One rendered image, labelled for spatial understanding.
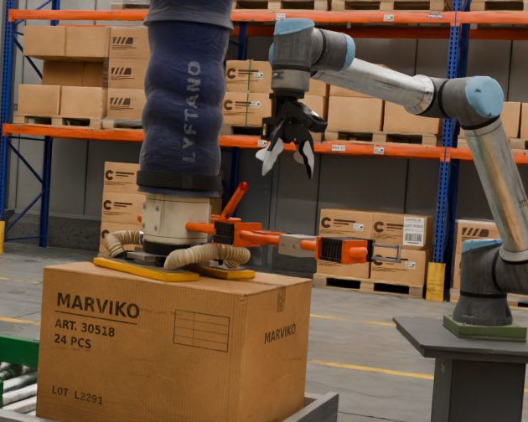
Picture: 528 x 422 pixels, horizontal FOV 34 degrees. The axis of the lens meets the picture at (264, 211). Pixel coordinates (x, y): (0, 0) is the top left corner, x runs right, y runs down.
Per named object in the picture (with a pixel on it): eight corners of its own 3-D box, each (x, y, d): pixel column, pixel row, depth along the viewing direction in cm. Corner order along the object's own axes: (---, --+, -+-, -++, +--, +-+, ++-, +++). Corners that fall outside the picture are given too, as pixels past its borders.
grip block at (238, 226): (210, 243, 213) (212, 219, 213) (240, 243, 220) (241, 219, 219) (232, 247, 207) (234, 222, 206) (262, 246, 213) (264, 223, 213)
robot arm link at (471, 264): (478, 286, 293) (479, 235, 293) (521, 292, 280) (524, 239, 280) (449, 290, 283) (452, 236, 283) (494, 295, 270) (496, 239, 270)
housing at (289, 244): (276, 253, 198) (277, 234, 197) (297, 253, 202) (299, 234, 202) (298, 257, 192) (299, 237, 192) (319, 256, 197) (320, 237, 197)
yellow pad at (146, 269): (92, 265, 235) (93, 246, 234) (123, 263, 241) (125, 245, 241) (167, 283, 210) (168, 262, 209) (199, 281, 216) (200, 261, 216)
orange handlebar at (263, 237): (111, 220, 249) (112, 208, 249) (194, 221, 269) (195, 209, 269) (353, 261, 181) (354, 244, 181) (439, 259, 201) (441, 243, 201)
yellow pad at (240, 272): (150, 262, 247) (151, 245, 247) (178, 261, 254) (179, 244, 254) (226, 280, 223) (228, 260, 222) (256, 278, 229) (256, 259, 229)
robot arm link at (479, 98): (527, 274, 282) (457, 68, 253) (577, 280, 269) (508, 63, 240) (504, 302, 274) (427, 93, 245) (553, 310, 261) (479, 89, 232)
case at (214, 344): (34, 416, 228) (43, 265, 226) (121, 387, 264) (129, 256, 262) (236, 463, 202) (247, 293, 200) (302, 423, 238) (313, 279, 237)
